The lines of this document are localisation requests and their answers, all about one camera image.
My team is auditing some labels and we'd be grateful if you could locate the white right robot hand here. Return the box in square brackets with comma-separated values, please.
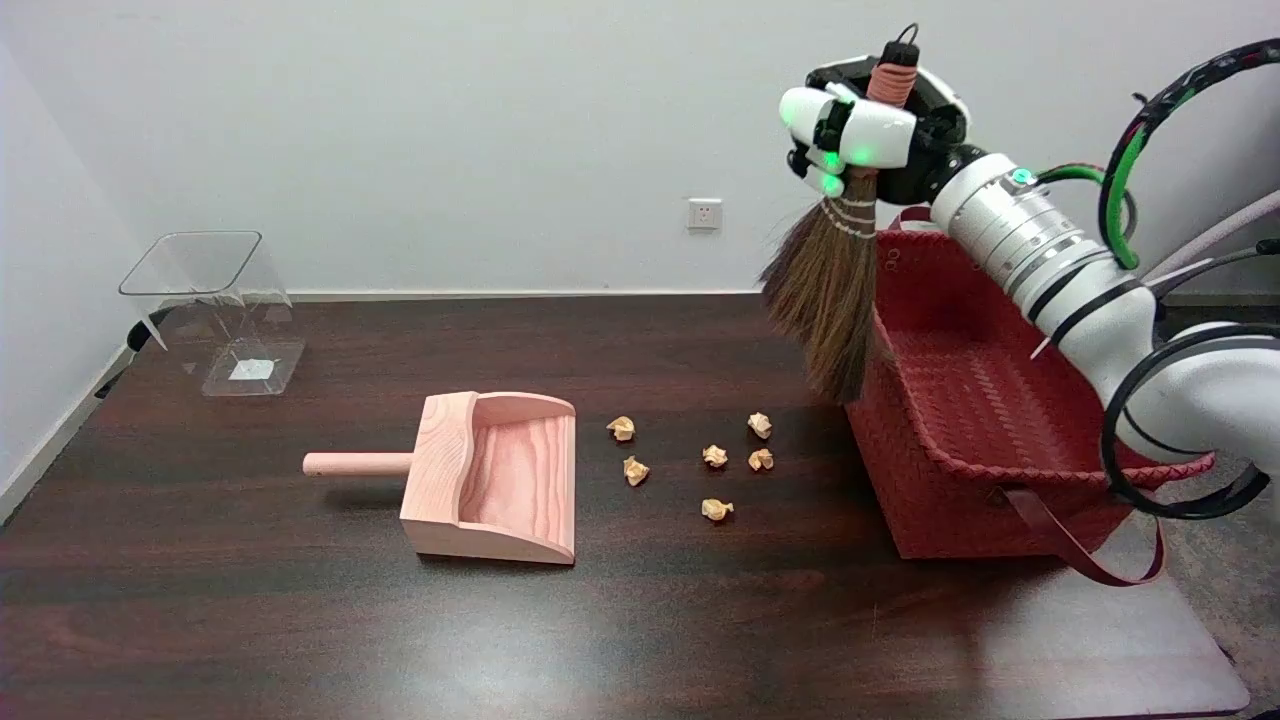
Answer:
[779, 55, 987, 207]

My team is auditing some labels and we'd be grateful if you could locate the grey office chair base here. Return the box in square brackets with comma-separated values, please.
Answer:
[1140, 190, 1280, 301]

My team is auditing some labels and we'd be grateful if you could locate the clear plastic container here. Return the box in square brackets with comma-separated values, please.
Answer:
[118, 231, 307, 398]

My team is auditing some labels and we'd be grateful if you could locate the wooden dustpan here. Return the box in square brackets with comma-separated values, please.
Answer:
[303, 391, 578, 566]

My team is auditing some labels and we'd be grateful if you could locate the black cable loop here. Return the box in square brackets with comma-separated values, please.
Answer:
[1100, 323, 1280, 521]

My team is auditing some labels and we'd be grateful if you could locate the brown straw hand broom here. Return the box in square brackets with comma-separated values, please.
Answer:
[759, 24, 922, 407]

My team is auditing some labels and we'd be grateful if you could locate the red woven basket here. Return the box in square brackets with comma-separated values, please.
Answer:
[845, 205, 1217, 589]

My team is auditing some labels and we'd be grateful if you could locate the black cable with green tape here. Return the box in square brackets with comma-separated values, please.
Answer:
[1098, 38, 1280, 271]

